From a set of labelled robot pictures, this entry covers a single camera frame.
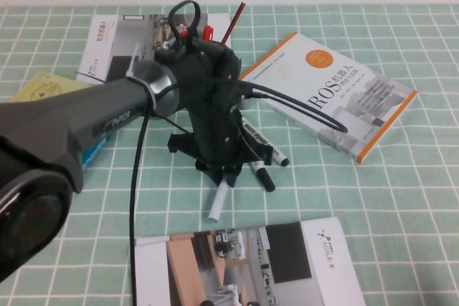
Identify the yellow teal book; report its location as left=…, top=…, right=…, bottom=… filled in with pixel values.
left=9, top=70, right=118, bottom=173

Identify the red black pencil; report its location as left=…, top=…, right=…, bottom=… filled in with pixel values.
left=220, top=1, right=247, bottom=45

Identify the brochure with AgileX logo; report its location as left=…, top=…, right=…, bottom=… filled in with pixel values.
left=134, top=216, right=366, bottom=306

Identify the green checked tablecloth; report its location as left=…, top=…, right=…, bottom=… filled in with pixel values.
left=0, top=4, right=459, bottom=306

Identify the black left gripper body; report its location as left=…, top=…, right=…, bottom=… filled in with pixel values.
left=168, top=80, right=273, bottom=174

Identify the brochure with Chinese title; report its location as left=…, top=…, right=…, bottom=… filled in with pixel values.
left=76, top=14, right=232, bottom=87

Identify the black looped camera cable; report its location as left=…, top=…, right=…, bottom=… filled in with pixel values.
left=229, top=82, right=349, bottom=134

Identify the black looped wrist cable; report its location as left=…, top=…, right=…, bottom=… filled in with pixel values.
left=167, top=0, right=202, bottom=52

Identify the long black arm cable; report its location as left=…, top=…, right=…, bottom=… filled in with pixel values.
left=128, top=112, right=151, bottom=306

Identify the white orange ROS book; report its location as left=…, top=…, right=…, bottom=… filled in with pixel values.
left=238, top=32, right=419, bottom=164

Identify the white marker black cap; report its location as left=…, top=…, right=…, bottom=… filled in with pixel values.
left=207, top=173, right=232, bottom=223
left=250, top=160, right=276, bottom=193
left=240, top=118, right=290, bottom=168

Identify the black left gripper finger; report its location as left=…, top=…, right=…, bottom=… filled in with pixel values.
left=194, top=162, right=224, bottom=184
left=225, top=166, right=243, bottom=188

